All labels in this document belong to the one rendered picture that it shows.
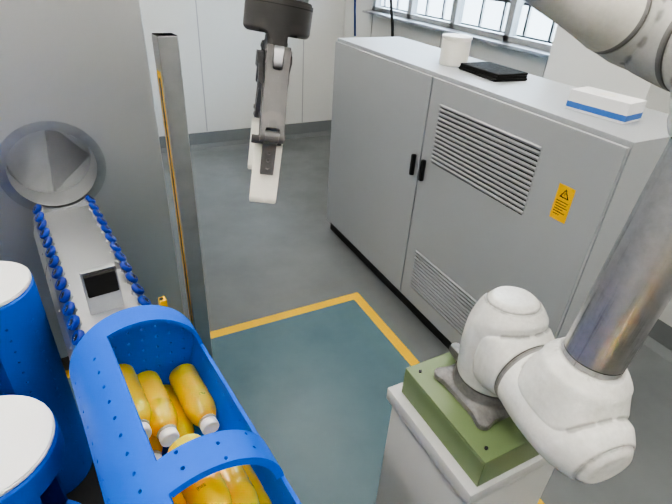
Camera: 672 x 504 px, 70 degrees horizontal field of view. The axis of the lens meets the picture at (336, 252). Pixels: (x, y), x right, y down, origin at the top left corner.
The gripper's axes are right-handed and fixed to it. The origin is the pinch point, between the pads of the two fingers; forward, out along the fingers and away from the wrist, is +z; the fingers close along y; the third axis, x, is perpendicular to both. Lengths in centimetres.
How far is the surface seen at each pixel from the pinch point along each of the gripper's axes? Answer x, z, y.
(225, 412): 0, 62, 25
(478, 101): -102, -3, 150
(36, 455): 37, 69, 20
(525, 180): -116, 23, 118
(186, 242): 16, 57, 104
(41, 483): 36, 74, 18
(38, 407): 41, 67, 32
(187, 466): 6.6, 47.1, -2.7
